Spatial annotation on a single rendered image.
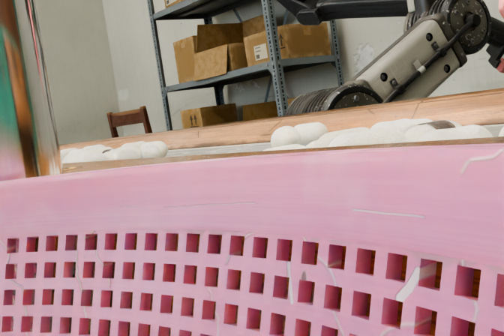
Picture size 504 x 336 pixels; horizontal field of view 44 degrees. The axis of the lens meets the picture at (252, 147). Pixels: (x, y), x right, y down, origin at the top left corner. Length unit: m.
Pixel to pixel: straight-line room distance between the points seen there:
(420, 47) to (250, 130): 0.40
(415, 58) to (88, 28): 4.58
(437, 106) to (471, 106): 0.03
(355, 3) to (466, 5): 0.53
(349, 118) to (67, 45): 4.82
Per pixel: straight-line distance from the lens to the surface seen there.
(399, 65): 1.00
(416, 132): 0.29
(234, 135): 0.74
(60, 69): 5.30
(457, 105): 0.53
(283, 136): 0.47
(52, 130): 0.16
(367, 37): 3.13
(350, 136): 0.27
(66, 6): 5.42
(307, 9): 1.68
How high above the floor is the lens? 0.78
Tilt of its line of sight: 3 degrees down
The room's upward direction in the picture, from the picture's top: 8 degrees counter-clockwise
